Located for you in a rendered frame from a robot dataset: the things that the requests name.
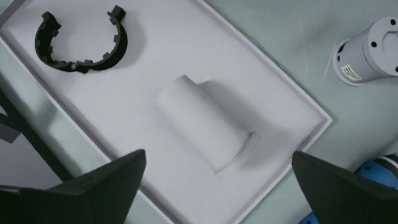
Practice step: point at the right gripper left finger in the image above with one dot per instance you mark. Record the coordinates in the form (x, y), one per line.
(101, 196)

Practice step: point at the black half ring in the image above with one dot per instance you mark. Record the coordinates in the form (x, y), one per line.
(48, 29)

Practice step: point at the white rectangular tray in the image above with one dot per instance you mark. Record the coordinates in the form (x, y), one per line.
(113, 109)

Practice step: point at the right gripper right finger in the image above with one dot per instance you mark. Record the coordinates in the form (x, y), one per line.
(339, 196)

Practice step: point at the blue cylinder with white label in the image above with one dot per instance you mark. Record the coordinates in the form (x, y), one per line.
(384, 169)

